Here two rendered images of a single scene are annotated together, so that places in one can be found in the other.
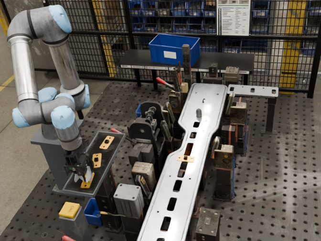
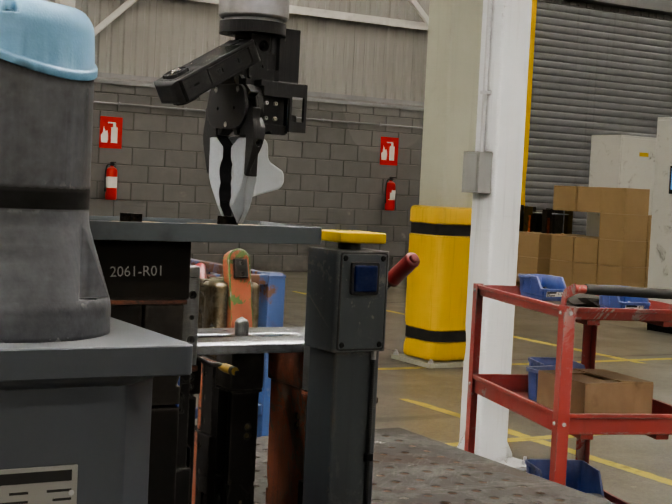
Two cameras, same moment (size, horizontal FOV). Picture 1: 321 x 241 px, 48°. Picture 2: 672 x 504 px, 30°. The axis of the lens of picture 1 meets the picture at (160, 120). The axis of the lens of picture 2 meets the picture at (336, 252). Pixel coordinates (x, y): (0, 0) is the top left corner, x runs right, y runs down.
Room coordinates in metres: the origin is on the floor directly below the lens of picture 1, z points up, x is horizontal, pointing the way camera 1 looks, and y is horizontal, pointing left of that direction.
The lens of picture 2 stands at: (2.01, 1.25, 1.21)
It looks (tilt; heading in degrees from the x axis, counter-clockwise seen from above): 3 degrees down; 219
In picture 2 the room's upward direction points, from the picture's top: 3 degrees clockwise
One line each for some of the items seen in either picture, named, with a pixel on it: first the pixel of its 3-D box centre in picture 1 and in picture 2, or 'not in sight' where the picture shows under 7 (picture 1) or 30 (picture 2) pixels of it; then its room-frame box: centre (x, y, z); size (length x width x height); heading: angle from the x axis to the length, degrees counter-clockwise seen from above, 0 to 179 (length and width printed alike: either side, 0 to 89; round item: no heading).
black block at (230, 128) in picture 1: (228, 147); not in sight; (1.44, -0.35, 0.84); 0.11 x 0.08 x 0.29; 70
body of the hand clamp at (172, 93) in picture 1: (176, 116); not in sight; (1.74, -0.10, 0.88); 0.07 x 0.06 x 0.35; 70
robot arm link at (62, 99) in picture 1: (59, 108); not in sight; (1.11, 0.36, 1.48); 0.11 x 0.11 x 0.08; 8
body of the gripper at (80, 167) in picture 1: (75, 157); (256, 80); (1.01, 0.33, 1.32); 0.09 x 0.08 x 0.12; 168
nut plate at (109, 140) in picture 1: (106, 141); not in sight; (1.25, 0.25, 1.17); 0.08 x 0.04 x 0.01; 155
